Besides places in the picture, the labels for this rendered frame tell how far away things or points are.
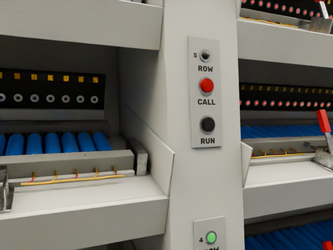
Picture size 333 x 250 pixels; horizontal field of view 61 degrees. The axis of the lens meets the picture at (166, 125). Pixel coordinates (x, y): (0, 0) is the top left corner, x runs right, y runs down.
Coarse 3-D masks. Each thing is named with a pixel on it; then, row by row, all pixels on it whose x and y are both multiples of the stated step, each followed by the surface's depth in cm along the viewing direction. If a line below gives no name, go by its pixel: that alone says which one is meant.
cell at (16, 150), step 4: (12, 136) 35; (16, 136) 35; (20, 136) 35; (8, 140) 35; (12, 140) 34; (16, 140) 34; (20, 140) 34; (24, 140) 36; (8, 144) 33; (12, 144) 33; (16, 144) 33; (20, 144) 33; (24, 144) 35; (8, 148) 32; (12, 148) 32; (16, 148) 32; (20, 148) 33; (8, 152) 31; (12, 152) 31; (16, 152) 31; (20, 152) 32
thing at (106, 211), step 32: (128, 128) 42; (160, 160) 31; (32, 192) 28; (64, 192) 28; (96, 192) 29; (128, 192) 30; (160, 192) 30; (0, 224) 24; (32, 224) 25; (64, 224) 26; (96, 224) 27; (128, 224) 29; (160, 224) 30
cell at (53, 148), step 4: (48, 136) 36; (52, 136) 36; (56, 136) 37; (48, 140) 35; (52, 140) 35; (56, 140) 36; (48, 144) 34; (52, 144) 34; (56, 144) 34; (48, 148) 33; (52, 148) 33; (56, 148) 33; (60, 148) 35; (48, 152) 32; (52, 152) 32; (56, 152) 32; (60, 152) 33
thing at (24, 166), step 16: (0, 160) 28; (16, 160) 28; (32, 160) 29; (48, 160) 29; (64, 160) 30; (80, 160) 30; (96, 160) 31; (112, 160) 32; (128, 160) 33; (16, 176) 28; (32, 176) 28; (96, 176) 30; (112, 176) 31
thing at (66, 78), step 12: (0, 72) 37; (12, 72) 38; (24, 72) 38; (36, 72) 39; (48, 72) 40; (60, 72) 40; (72, 72) 41; (0, 84) 38; (12, 84) 38; (24, 84) 39; (36, 84) 39; (48, 84) 40; (60, 84) 41; (72, 84) 41; (84, 84) 42; (96, 84) 43; (12, 96) 39; (24, 96) 39; (60, 96) 41; (72, 96) 42; (84, 96) 42; (48, 108) 41; (60, 108) 42; (72, 108) 42; (84, 108) 43; (96, 108) 44
